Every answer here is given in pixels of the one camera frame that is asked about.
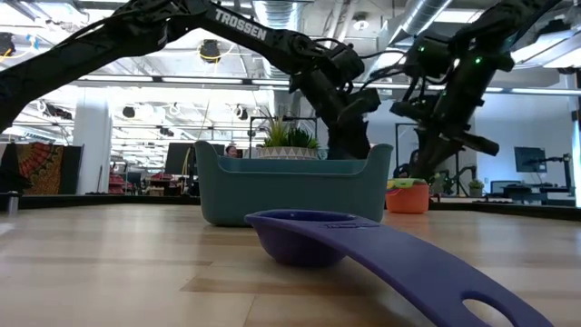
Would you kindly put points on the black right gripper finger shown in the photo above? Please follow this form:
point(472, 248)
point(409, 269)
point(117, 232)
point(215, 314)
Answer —
point(424, 159)
point(441, 156)

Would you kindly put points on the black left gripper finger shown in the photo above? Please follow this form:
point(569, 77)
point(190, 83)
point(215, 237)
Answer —
point(338, 146)
point(360, 146)

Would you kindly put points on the red measuring cup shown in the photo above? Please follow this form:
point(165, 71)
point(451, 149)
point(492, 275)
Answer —
point(407, 202)

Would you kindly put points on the dark blue measuring cup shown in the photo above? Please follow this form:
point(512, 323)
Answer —
point(408, 268)

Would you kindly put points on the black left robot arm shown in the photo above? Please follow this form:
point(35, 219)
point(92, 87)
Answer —
point(91, 41)

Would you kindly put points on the background black robot arm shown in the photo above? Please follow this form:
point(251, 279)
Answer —
point(467, 172)

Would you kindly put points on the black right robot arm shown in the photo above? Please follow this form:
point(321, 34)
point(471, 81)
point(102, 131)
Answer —
point(495, 22)

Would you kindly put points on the teal plastic basket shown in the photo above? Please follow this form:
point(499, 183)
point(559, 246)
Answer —
point(290, 195)

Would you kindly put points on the person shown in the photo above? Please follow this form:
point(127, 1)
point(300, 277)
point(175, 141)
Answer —
point(231, 151)
point(401, 169)

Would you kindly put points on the small potted plant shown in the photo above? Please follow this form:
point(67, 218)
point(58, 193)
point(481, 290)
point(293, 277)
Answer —
point(476, 187)

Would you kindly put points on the potted plant white patterned pot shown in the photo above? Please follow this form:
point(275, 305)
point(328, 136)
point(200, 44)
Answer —
point(288, 152)

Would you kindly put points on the dark desk monitor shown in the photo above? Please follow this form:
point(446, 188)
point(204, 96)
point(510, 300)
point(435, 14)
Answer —
point(179, 159)

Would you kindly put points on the white pillar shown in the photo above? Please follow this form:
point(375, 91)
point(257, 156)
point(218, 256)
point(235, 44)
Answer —
point(93, 145)

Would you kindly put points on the orange patterned tapestry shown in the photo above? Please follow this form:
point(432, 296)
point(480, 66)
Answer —
point(41, 168)

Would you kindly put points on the small silver cylinder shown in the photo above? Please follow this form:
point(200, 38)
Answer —
point(12, 202)

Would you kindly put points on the black rack frame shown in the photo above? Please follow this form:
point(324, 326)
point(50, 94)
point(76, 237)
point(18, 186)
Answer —
point(397, 145)

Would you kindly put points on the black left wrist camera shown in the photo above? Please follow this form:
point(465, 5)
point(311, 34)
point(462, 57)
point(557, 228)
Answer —
point(361, 105)

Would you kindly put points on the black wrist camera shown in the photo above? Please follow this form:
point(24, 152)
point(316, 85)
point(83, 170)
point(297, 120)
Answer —
point(406, 110)
point(361, 105)

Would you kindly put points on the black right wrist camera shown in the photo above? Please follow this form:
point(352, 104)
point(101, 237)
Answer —
point(406, 110)

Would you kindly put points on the silver ventilation duct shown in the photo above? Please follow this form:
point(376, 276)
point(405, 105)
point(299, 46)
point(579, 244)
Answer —
point(278, 13)

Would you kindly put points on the black ceiling camera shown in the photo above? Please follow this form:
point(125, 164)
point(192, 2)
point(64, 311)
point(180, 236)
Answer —
point(210, 50)

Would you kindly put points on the black metal table frame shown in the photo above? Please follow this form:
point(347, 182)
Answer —
point(91, 201)

